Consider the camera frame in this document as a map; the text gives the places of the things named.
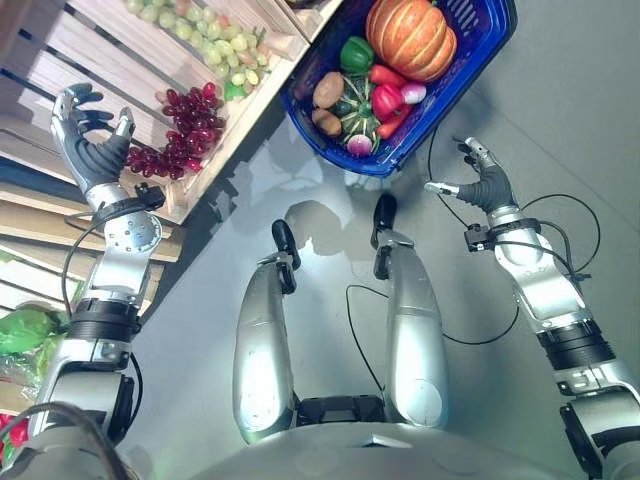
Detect dark robot foot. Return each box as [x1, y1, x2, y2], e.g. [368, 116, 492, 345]
[370, 193, 398, 249]
[271, 218, 302, 271]

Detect green grape bunch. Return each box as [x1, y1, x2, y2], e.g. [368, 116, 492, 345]
[123, 0, 272, 103]

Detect brown kiwi fruit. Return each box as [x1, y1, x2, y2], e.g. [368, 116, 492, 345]
[313, 71, 345, 109]

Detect brown potato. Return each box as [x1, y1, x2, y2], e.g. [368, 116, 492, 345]
[311, 108, 344, 138]

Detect red grape bunch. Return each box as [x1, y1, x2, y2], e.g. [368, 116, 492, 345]
[124, 82, 227, 182]

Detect orange carrot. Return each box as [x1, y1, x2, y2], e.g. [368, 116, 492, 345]
[369, 64, 409, 88]

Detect silver robot torso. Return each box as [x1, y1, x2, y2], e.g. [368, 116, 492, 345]
[197, 394, 589, 480]

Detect right dark robot foot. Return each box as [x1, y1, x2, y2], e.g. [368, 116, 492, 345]
[370, 193, 398, 249]

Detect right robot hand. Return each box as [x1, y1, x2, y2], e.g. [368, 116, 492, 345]
[424, 135, 517, 217]

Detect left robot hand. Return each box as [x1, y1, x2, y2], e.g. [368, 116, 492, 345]
[49, 83, 137, 196]

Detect green striped squash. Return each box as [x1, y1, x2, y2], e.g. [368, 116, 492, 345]
[334, 74, 382, 146]

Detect blue plastic shopping basket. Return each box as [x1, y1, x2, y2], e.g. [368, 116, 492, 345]
[280, 0, 519, 179]

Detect pink white radish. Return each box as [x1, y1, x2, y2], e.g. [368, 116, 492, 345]
[400, 83, 428, 105]

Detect black cable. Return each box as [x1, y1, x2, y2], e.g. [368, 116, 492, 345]
[345, 284, 389, 401]

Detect wooden shelf boards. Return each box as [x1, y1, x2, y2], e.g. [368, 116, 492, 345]
[0, 157, 184, 321]

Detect left dark robot foot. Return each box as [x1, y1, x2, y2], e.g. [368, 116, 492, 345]
[271, 218, 302, 271]

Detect wooden display crate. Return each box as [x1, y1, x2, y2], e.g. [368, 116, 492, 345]
[0, 0, 312, 226]

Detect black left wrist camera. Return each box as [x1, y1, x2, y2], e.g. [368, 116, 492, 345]
[133, 183, 167, 210]

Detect pink white turnip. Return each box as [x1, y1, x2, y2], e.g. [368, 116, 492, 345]
[346, 133, 373, 156]

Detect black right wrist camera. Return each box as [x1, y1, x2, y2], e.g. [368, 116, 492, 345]
[463, 224, 489, 253]

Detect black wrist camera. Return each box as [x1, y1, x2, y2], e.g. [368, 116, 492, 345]
[133, 183, 167, 210]
[463, 224, 489, 253]

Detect right silver robot leg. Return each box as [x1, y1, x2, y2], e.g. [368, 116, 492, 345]
[373, 232, 449, 430]

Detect red bell pepper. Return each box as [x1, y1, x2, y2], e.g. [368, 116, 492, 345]
[370, 83, 404, 121]

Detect green bell pepper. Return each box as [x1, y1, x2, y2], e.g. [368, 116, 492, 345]
[340, 36, 376, 76]

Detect orange pumpkin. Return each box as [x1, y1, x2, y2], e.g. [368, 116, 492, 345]
[365, 0, 458, 83]

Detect red vegetable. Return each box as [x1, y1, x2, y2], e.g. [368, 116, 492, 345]
[0, 413, 31, 464]

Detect green leafy vegetable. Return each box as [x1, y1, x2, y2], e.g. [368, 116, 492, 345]
[0, 308, 71, 401]

